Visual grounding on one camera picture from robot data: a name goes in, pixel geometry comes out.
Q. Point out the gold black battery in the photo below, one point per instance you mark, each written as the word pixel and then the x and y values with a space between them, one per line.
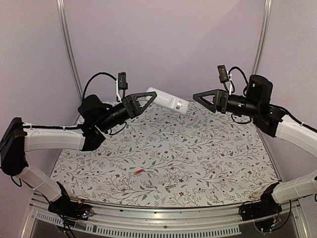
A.
pixel 170 186

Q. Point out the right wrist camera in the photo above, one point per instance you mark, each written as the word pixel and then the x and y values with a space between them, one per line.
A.
pixel 223 75

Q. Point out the aluminium frame post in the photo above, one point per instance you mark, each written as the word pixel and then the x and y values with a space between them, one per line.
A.
pixel 263 35
pixel 68 47

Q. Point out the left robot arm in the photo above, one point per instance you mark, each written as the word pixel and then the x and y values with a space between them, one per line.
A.
pixel 99 118

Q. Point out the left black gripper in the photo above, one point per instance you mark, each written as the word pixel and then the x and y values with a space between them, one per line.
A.
pixel 134 104

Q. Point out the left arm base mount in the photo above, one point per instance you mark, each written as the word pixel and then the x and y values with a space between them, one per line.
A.
pixel 76 210

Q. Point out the white remote control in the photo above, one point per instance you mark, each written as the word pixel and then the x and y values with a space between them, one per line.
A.
pixel 169 101

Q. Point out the left aluminium frame post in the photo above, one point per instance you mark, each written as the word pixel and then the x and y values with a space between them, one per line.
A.
pixel 68 47

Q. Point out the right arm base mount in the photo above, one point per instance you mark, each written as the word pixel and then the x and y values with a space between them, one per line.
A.
pixel 254 210

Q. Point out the red battery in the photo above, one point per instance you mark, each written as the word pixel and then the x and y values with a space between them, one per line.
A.
pixel 138 172

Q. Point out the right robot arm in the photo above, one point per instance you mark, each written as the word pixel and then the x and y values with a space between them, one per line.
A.
pixel 274 121

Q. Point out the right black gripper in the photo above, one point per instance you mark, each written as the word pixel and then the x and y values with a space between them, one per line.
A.
pixel 223 101

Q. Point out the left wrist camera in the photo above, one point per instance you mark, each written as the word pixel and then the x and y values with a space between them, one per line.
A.
pixel 121 81

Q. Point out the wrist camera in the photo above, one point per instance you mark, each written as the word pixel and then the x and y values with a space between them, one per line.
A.
pixel 223 75
pixel 121 81

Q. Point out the front aluminium rail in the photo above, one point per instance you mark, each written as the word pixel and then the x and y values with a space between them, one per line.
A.
pixel 119 221

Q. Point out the right aluminium frame post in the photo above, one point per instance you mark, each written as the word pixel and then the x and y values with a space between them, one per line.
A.
pixel 263 35

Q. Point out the floral patterned table mat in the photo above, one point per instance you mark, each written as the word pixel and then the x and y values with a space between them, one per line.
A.
pixel 212 158

